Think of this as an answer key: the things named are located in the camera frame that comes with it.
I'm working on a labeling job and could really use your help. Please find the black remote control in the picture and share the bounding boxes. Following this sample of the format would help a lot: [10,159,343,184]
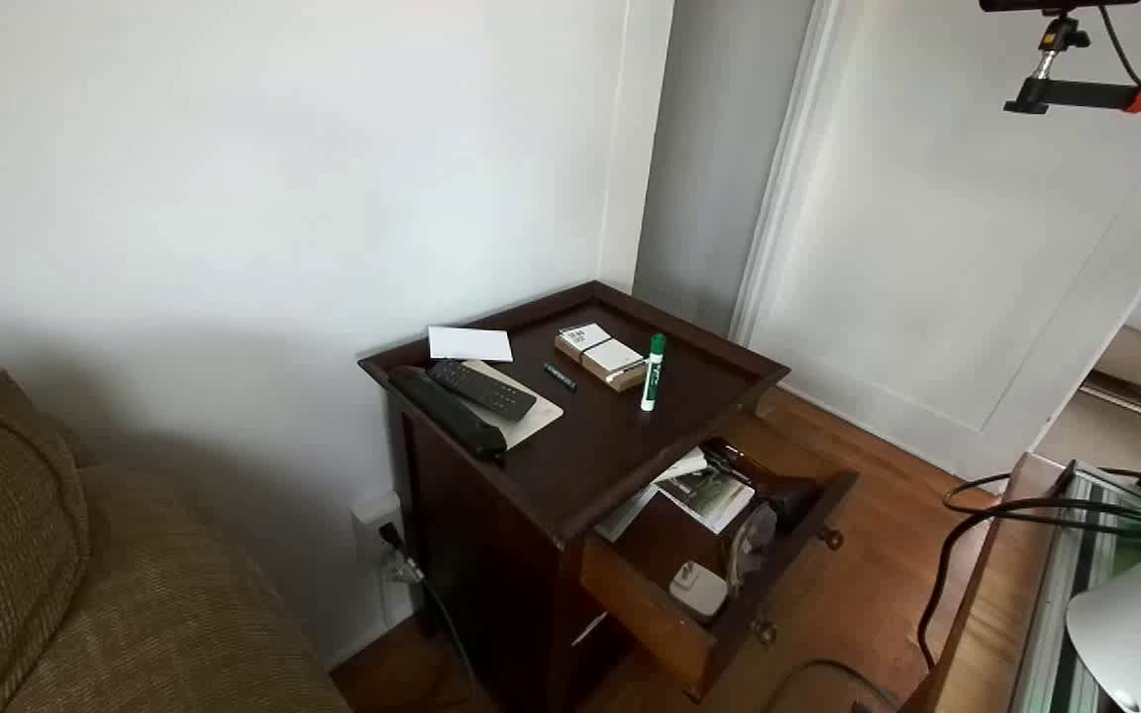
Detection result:
[429,364,534,421]

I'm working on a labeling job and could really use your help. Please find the dark crayon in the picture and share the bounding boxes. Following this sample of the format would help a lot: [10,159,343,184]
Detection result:
[541,364,577,390]

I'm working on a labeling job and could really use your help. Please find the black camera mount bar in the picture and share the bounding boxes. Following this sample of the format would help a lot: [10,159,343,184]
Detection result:
[974,0,1141,120]

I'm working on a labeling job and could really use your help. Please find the beige paper pad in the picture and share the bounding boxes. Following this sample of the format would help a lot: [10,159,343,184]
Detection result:
[465,361,564,452]

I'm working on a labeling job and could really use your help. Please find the photo card in drawer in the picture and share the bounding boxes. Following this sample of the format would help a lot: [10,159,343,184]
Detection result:
[657,467,751,534]

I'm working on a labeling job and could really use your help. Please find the open wooden drawer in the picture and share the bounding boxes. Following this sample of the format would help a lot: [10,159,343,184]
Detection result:
[577,438,857,697]

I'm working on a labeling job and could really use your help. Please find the dark wooden nightstand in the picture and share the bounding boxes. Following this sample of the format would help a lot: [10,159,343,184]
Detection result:
[364,281,784,713]

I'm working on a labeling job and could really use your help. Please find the brown fabric couch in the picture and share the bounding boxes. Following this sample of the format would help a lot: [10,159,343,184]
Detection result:
[0,371,350,713]

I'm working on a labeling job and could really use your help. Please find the aluminium frame stand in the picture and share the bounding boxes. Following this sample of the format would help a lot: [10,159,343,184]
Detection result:
[1009,460,1141,713]

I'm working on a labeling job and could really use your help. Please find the white charger in drawer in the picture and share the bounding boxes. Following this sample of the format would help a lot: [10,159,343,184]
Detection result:
[671,561,729,617]

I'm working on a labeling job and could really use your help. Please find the white wall outlet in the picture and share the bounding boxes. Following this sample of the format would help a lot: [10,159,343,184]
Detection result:
[351,492,422,580]

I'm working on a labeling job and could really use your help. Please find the white notepad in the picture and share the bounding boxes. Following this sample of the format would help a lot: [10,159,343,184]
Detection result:
[429,323,512,361]

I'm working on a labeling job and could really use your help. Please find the white book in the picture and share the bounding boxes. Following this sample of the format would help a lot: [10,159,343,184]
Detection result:
[553,319,643,390]

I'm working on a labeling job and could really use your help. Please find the long black remote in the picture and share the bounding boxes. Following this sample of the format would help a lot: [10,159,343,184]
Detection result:
[393,369,507,462]

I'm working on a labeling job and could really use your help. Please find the green white glue bottle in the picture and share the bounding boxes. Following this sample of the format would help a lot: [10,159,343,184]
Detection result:
[639,331,667,414]

